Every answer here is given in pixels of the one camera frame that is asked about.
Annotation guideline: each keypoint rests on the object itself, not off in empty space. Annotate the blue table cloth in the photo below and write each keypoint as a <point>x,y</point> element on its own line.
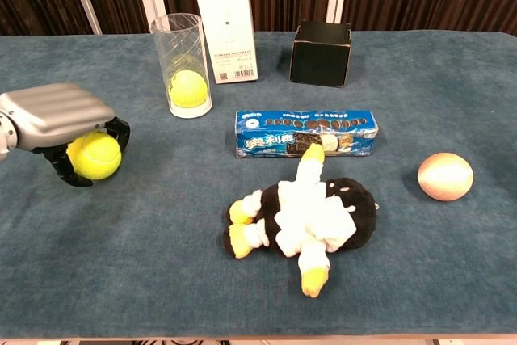
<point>121,240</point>

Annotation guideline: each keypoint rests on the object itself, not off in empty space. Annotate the black white plush toy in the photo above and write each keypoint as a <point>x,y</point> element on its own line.
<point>311,215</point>

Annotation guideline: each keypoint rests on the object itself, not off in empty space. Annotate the tall white carton box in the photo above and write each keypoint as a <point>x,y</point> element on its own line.
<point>226,18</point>

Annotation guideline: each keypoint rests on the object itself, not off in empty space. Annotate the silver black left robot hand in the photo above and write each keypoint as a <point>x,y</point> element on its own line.
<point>52,112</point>

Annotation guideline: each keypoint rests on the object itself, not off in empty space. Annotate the black open cardboard box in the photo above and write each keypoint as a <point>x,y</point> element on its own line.
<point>319,62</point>

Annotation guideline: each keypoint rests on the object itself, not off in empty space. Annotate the yellow tennis ball inside tube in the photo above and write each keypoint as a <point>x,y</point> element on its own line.
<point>187,89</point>

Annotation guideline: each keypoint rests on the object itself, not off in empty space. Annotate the clear plastic tube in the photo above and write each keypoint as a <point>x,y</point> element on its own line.
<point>182,50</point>

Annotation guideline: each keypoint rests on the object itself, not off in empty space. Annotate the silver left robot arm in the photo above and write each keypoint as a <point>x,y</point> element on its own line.
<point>4,135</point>

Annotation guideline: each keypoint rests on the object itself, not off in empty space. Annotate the peach coloured ball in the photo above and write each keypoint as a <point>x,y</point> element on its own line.
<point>445,177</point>

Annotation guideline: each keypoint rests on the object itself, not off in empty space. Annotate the yellow tennis ball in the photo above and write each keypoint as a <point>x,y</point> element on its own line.
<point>97,157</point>
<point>187,89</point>

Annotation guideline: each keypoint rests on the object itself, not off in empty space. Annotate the blue Oreo cookie pack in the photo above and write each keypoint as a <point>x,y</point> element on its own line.
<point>278,135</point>

